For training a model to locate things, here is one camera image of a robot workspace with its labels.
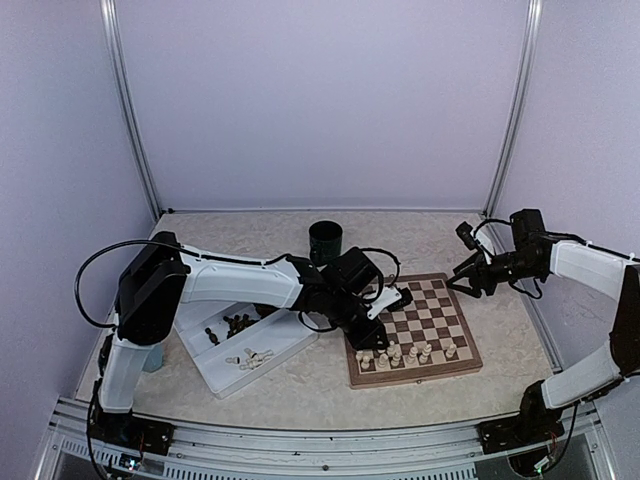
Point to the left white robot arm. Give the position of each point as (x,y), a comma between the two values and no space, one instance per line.
(163,276)

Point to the white plastic tray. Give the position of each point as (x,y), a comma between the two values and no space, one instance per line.
(232,345)

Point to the left aluminium frame post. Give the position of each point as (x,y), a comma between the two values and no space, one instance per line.
(108,9)

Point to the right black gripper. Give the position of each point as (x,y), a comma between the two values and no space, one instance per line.
(484,266)

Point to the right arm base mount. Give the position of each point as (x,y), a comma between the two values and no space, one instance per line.
(511,433)

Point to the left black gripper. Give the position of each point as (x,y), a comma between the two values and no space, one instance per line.
(366,341)

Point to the wooden chess board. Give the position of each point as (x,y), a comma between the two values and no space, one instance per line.
(434,317)

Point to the dark green cup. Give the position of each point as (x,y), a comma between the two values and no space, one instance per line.
(325,241)

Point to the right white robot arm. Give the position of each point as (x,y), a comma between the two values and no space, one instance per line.
(602,286)

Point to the aluminium frame post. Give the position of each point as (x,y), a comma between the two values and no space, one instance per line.
(526,62)
(108,9)

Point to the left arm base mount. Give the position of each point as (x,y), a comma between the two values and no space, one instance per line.
(134,433)

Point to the light blue pitcher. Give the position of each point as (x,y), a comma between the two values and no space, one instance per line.
(155,359)

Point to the aluminium front rail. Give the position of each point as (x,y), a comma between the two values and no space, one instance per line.
(208,451)

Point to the white chess piece tall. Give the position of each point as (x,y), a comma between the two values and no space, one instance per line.
(412,356)

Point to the dark chess pieces pile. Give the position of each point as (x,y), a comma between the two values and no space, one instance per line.
(224,327)

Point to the white chess pieces pile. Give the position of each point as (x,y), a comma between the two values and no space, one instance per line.
(252,360)

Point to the right aluminium frame post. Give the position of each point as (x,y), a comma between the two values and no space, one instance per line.
(526,62)

